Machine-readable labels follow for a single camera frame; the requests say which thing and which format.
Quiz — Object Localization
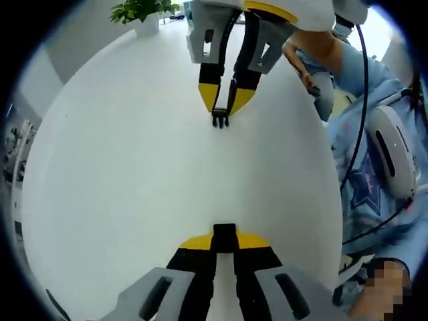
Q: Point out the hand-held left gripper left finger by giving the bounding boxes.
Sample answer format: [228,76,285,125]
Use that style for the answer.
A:
[100,233,219,321]

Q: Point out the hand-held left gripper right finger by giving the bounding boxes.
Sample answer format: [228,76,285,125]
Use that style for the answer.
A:
[233,231,350,321]

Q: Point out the pronged black plastic buckle part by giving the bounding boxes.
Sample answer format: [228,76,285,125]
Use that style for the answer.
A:
[211,78,237,129]

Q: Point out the black plastic buckle socket part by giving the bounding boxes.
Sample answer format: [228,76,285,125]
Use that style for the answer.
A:
[209,223,241,254]

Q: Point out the green plant in white pot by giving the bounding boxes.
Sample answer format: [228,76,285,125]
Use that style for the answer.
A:
[109,0,181,37]

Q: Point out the person in blue clothes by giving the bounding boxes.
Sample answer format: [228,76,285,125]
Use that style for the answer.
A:
[326,43,428,294]

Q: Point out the dark blue gripper cable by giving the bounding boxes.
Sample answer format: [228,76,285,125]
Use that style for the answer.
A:
[339,23,369,191]

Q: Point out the black device cable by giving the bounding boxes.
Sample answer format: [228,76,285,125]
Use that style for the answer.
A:
[340,195,416,247]

